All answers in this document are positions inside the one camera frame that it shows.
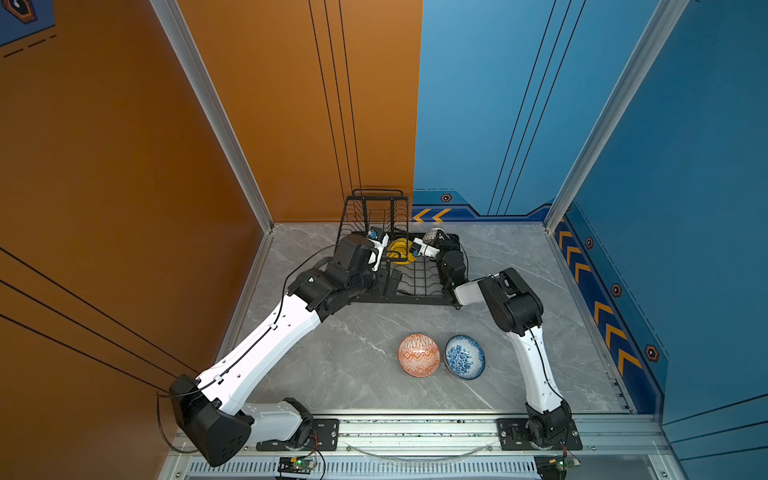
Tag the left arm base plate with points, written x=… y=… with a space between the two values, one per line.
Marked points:
x=323 y=434

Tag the blue white floral bowl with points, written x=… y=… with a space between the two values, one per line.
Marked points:
x=464 y=357

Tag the aluminium corner post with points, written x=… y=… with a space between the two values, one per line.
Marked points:
x=177 y=31
x=652 y=40

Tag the black white patterned bowl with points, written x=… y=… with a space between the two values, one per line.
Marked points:
x=433 y=237

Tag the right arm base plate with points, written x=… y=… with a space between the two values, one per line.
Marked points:
x=513 y=435

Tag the aluminium corner post left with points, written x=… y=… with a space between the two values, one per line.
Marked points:
x=177 y=31

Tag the yellow bowl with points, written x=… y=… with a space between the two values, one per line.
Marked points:
x=399 y=252

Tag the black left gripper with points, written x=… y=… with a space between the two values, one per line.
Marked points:
x=380 y=280

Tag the aluminium corner post right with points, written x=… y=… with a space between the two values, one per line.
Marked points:
x=652 y=40

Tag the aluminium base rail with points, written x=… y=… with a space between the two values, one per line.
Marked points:
x=450 y=445

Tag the left green circuit board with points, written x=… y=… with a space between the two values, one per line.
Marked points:
x=296 y=467

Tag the green circuit board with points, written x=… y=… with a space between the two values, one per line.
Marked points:
x=296 y=467
x=556 y=468

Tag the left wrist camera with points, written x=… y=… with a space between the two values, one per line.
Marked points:
x=380 y=239

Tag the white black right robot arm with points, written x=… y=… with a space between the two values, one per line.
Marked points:
x=518 y=312

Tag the orange white patterned bowl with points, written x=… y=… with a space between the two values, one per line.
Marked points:
x=419 y=356

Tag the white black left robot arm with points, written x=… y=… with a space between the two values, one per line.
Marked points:
x=212 y=409

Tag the black wire dish rack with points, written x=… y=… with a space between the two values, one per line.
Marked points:
x=424 y=282

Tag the right green circuit board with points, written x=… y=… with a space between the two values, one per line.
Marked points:
x=556 y=468

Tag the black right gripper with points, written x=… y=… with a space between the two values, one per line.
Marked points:
x=434 y=249

